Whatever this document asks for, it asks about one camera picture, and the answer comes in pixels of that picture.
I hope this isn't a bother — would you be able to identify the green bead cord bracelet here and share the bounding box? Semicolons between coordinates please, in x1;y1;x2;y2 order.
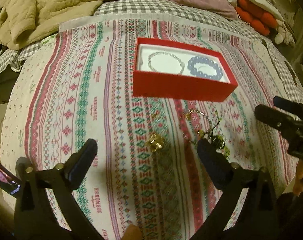
197;113;231;159

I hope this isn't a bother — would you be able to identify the thin dark bead bracelet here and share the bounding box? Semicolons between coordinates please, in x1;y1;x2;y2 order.
181;109;205;140

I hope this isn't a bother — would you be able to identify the small gold earring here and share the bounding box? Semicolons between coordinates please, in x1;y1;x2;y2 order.
183;112;191;120

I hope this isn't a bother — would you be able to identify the blue bead bracelet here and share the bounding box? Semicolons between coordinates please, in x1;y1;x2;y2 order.
187;56;224;81

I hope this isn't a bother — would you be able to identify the gold green stone ring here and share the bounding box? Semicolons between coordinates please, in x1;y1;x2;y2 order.
145;132;166;153

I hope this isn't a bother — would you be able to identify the clear bead bracelet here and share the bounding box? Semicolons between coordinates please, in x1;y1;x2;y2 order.
148;51;186;75

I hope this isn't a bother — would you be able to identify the red jewelry box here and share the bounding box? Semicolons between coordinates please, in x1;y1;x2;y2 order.
133;37;238;102

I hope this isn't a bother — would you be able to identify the operator right hand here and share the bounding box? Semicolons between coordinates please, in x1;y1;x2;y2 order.
293;159;303;197

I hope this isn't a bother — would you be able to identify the operator left hand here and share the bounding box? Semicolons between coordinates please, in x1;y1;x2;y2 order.
121;224;143;240

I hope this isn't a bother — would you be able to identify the white plush toy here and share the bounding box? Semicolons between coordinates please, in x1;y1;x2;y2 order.
274;20;295;47

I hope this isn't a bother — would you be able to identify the orange plush toy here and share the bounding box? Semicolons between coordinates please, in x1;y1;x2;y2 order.
235;0;279;36

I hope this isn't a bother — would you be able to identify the patterned handmade cloth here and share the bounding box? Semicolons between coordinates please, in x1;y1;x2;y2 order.
0;14;297;239

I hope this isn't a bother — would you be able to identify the grey checkered bedsheet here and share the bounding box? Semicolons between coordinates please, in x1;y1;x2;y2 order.
0;0;303;103

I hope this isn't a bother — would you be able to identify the beige quilted blanket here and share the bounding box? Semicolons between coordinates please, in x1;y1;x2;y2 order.
0;0;104;50

